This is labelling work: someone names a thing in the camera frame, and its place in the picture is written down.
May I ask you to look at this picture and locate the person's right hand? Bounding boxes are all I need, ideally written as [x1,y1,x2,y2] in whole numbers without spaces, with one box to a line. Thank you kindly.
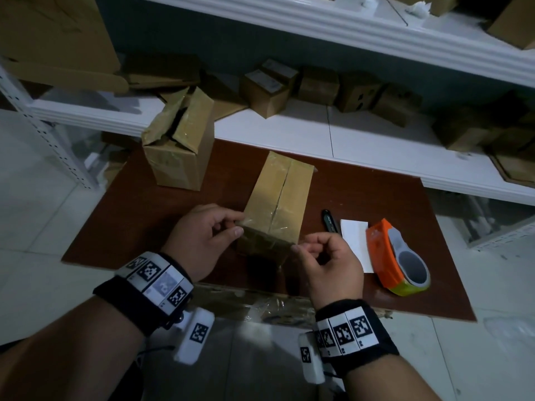
[291,231,365,310]

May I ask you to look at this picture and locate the person's left hand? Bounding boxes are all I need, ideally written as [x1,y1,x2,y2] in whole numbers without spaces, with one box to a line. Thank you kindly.
[160,203,245,283]

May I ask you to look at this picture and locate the white paper sheet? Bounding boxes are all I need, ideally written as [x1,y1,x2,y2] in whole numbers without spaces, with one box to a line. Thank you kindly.
[339,219,375,274]

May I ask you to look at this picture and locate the orange tape dispenser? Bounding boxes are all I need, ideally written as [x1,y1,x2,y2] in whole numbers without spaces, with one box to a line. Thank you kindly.
[366,218,431,296]

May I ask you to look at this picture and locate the green utility knife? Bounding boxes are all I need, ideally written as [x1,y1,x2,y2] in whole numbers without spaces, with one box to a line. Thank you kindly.
[320,209,342,234]

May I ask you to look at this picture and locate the taped cardboard box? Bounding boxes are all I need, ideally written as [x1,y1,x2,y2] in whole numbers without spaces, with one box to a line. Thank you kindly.
[141,86,216,192]

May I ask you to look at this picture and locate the person's left forearm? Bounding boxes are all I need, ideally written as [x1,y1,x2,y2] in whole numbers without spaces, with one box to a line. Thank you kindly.
[0,296,147,401]

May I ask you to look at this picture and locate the cardboard box under shelf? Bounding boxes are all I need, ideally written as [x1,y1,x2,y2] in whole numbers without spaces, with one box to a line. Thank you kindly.
[102,133,134,184]

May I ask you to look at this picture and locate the flat cardboard sheet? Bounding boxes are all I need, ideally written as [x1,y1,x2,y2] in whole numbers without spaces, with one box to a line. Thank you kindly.
[200,75,250,121]

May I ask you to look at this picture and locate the small white-labelled cardboard box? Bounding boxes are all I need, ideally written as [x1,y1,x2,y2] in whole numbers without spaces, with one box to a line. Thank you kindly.
[240,70,291,120]
[261,58,300,88]

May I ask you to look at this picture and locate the folded flat cardboard box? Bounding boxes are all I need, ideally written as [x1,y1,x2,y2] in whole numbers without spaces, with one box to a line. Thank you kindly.
[121,53,201,90]

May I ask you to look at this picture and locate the small cardboard box dark holes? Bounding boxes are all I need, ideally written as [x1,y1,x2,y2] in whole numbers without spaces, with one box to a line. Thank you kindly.
[336,72,383,113]

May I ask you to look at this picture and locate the medium cardboard box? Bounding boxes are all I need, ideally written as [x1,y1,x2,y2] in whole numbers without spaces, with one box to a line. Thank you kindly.
[432,110,490,152]

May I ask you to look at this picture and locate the flat cardboard stack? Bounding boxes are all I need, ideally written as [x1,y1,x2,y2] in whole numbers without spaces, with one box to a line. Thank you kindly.
[489,152,535,188]

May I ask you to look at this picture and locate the large flat cardboard box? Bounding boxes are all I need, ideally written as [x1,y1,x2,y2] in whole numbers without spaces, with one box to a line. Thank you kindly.
[0,0,129,95]

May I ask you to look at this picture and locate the big open-flap cardboard box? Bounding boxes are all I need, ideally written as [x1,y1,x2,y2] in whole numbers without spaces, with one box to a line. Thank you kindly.
[487,0,535,50]

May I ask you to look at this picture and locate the right black marker wristband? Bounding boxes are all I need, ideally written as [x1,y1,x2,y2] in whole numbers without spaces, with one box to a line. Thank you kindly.
[313,299,400,379]

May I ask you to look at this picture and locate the black marker wristband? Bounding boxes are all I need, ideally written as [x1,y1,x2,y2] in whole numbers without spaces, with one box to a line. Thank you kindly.
[93,251,195,337]
[313,299,400,379]

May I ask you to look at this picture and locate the left black marker wristband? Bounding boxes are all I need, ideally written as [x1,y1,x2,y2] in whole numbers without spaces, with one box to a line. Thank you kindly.
[93,251,195,337]

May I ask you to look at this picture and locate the white metal shelf unit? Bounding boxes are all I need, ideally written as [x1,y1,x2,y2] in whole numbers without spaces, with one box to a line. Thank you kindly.
[0,0,535,251]

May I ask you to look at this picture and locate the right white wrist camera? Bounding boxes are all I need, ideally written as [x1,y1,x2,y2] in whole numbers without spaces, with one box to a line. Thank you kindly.
[298,331,327,385]

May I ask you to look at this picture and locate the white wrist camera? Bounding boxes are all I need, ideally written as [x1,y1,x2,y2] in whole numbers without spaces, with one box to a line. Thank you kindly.
[298,331,327,385]
[173,309,215,366]

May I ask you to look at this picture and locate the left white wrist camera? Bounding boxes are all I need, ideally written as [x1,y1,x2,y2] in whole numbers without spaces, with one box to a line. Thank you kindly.
[173,309,215,366]

